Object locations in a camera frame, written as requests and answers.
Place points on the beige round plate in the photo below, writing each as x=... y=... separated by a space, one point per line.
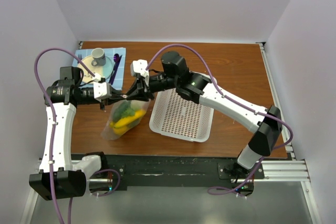
x=105 y=71

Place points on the purple plastic spoon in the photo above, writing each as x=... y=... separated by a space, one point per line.
x=116 y=60

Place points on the white perforated plastic basket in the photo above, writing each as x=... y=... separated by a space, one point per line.
x=175 y=117

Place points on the grey ceramic mug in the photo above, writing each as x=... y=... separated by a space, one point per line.
x=98 y=57

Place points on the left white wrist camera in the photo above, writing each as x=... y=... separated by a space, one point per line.
x=101 y=88

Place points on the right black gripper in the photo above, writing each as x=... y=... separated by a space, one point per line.
x=142 y=92

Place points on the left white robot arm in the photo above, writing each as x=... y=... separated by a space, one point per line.
x=58 y=177

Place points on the blue tiled placemat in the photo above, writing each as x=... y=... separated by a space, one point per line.
x=109 y=52

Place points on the yellow fake banana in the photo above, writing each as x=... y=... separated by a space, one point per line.
x=124 y=124

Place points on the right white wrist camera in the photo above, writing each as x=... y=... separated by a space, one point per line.
x=138 y=68

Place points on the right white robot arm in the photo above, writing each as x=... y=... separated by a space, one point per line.
x=201 y=89

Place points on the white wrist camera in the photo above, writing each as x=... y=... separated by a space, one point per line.
x=101 y=88
x=138 y=68

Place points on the clear zip top bag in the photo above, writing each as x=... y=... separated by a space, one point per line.
x=107 y=132

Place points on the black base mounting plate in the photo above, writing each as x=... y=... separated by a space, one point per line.
x=166 y=171

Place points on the aluminium frame rail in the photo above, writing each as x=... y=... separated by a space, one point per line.
x=281 y=171

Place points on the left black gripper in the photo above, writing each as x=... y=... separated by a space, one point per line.
x=113 y=97

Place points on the green fake lettuce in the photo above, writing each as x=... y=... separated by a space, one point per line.
x=126 y=108

